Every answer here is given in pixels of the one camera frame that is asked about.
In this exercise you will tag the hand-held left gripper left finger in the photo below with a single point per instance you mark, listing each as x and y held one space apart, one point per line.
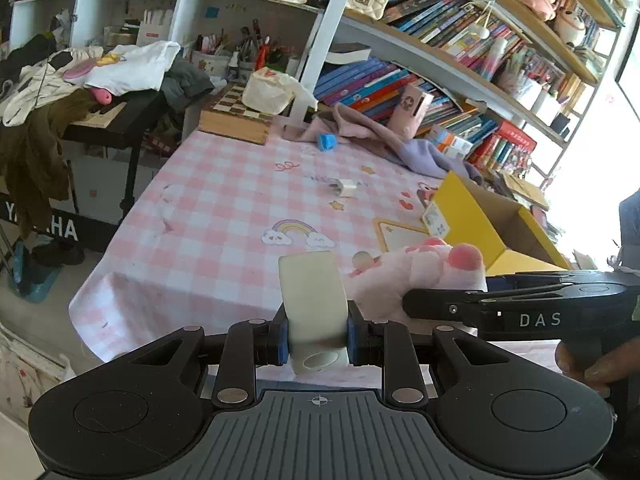
284 341

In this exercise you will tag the olive brown garment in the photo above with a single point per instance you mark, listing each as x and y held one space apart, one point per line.
35 160

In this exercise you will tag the white shirt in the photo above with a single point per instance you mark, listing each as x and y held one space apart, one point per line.
135 67

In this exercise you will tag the brown envelopes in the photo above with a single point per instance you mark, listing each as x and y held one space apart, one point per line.
522 190

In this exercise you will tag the white charger plug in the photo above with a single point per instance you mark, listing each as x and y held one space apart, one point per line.
346 187

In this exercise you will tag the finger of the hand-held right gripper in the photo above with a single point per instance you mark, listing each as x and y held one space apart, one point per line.
440 304

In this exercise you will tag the white round plush figure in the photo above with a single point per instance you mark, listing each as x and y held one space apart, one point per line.
569 25

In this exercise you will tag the white and red box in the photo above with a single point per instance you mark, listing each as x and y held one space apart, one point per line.
154 27

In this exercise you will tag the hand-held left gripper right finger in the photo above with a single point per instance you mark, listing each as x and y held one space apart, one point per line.
354 336

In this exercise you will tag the wooden chess box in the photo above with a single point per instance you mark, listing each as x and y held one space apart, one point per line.
232 110

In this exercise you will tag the group of pen holders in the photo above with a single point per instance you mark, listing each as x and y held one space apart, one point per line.
240 57

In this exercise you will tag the thick black book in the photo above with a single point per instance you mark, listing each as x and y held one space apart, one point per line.
350 53

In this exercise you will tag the pink speckled box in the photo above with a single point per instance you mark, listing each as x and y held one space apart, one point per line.
410 110

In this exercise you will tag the black keyboard stand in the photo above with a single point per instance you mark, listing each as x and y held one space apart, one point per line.
115 120

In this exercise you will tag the person's right forearm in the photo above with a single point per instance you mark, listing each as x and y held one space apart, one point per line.
625 410

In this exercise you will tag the dark grey garment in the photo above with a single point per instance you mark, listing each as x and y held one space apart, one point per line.
187 82

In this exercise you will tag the pink cloth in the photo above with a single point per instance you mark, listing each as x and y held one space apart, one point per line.
350 127

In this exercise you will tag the white and black garment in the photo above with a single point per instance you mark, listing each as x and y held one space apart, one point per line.
30 92

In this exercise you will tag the pink plush toy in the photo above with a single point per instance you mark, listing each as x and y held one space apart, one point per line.
400 275

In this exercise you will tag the cardboard box with yellow flaps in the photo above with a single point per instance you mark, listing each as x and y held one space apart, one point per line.
475 210

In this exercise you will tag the white slanted pole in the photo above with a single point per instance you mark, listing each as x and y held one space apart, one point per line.
325 25

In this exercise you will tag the purple cloth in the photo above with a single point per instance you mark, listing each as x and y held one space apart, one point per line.
435 157

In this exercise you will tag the black shoe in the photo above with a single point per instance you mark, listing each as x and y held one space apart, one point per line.
60 254

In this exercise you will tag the white tissue bag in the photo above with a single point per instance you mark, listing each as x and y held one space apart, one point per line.
270 90

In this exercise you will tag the orange and white carton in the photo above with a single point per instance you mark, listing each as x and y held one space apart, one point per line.
450 142

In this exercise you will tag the row of books under lamp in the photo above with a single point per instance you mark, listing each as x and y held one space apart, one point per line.
465 30

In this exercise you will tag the person's right hand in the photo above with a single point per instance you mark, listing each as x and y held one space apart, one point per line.
587 367

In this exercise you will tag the pink checkered printed tablecloth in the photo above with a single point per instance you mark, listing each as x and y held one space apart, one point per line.
225 210

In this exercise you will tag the row of red books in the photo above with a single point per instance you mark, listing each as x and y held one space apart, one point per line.
505 147

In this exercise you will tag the small blue block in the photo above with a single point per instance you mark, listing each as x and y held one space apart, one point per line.
326 142

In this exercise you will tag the white tape roll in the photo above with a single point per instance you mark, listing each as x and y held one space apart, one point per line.
312 290

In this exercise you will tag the white shelf cabinet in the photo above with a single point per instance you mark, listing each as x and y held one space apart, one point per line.
100 10

